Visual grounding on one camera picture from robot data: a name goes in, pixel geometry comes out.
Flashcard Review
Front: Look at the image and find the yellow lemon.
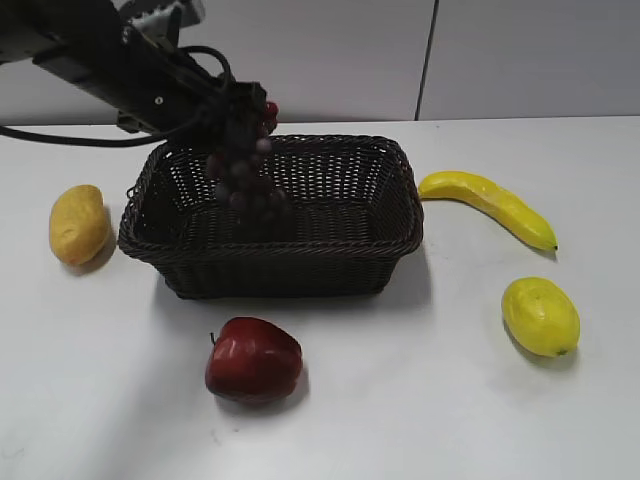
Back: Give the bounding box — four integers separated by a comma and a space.
501, 277, 581, 358

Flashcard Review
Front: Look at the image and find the red apple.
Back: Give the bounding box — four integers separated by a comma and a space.
205, 317, 303, 405

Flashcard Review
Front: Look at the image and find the black cable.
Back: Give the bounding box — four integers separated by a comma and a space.
0, 45, 236, 149

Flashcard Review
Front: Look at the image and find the black woven basket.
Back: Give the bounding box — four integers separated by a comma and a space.
118, 135, 424, 299

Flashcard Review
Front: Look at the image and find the yellow mango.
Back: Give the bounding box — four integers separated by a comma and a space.
49, 184, 111, 267

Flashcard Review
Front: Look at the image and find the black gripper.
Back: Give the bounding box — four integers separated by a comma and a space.
33, 22, 267, 133

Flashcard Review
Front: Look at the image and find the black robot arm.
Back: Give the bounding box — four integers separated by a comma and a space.
1, 0, 267, 134

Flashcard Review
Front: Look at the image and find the red grape bunch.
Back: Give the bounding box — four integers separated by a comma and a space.
207, 101, 288, 231

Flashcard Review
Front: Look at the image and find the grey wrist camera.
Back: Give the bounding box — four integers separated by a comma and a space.
117, 0, 205, 36

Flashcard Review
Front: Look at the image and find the yellow banana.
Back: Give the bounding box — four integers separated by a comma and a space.
418, 171, 558, 252

